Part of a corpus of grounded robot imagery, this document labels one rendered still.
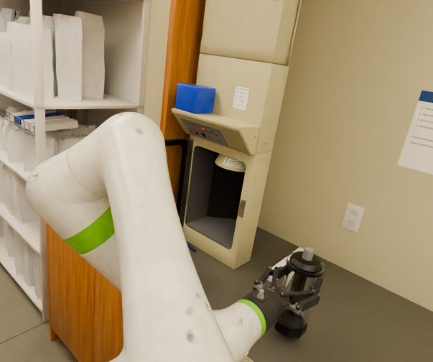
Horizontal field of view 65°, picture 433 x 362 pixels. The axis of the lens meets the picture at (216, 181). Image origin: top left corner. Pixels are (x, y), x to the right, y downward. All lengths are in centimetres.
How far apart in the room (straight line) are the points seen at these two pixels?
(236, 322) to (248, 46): 85
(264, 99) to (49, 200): 74
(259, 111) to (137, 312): 86
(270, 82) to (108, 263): 75
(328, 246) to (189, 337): 127
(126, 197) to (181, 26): 92
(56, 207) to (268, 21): 83
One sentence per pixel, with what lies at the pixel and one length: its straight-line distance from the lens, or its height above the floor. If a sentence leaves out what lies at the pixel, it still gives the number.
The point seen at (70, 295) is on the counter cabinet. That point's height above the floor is 48.
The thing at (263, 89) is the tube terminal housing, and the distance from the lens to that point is 115.
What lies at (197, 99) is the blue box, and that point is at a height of 156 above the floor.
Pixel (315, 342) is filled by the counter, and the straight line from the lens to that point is 117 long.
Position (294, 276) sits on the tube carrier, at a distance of 99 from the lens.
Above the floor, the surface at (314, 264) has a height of 121.
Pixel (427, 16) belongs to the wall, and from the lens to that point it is 145.
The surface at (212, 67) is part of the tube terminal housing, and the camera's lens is 129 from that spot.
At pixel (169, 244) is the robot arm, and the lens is 46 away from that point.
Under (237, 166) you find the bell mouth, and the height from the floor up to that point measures 133.
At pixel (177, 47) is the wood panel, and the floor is 172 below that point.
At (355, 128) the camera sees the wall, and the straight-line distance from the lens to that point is 147.
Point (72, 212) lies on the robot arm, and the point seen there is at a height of 140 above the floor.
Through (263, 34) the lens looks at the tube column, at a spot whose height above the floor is 179.
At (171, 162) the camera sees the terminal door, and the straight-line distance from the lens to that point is 133.
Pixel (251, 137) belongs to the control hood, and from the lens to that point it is 112.
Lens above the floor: 169
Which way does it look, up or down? 19 degrees down
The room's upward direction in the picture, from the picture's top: 9 degrees clockwise
